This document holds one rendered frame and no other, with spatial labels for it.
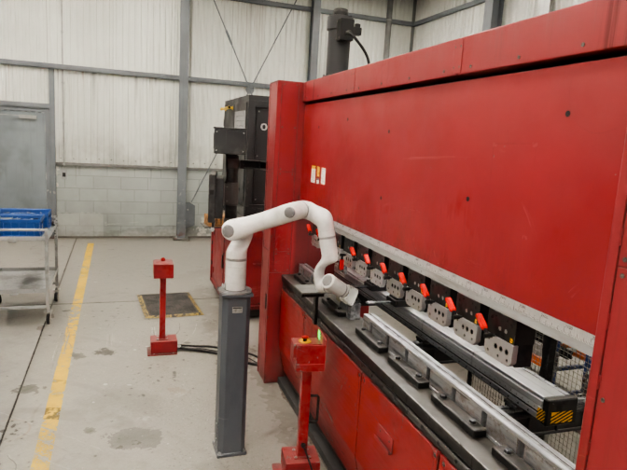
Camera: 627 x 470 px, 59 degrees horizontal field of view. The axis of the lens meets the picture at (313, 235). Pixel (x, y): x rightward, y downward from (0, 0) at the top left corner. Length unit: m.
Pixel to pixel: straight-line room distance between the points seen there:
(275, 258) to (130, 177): 6.37
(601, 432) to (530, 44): 1.15
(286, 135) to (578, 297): 2.77
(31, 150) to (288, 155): 6.76
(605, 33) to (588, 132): 0.26
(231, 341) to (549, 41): 2.26
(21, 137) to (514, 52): 9.04
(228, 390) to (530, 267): 2.05
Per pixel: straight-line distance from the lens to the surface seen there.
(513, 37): 2.01
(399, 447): 2.53
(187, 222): 10.24
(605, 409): 1.42
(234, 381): 3.35
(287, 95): 4.07
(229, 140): 4.14
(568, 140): 1.77
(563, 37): 1.83
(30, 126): 10.25
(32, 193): 10.31
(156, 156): 10.22
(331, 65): 3.87
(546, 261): 1.81
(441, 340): 2.85
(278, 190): 4.07
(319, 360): 3.02
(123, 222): 10.33
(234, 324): 3.21
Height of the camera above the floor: 1.87
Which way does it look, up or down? 10 degrees down
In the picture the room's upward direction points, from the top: 3 degrees clockwise
